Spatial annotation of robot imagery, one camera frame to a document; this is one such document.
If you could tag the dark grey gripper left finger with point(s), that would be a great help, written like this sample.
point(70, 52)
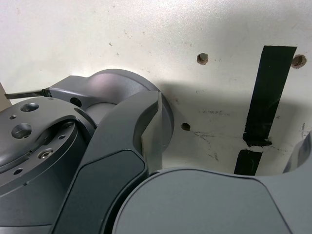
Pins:
point(104, 190)

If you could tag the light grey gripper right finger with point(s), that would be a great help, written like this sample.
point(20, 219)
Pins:
point(207, 207)

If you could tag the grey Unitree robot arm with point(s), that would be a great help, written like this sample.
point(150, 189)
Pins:
point(26, 170)

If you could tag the black tape strip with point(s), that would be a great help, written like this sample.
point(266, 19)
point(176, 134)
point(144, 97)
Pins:
point(268, 92)

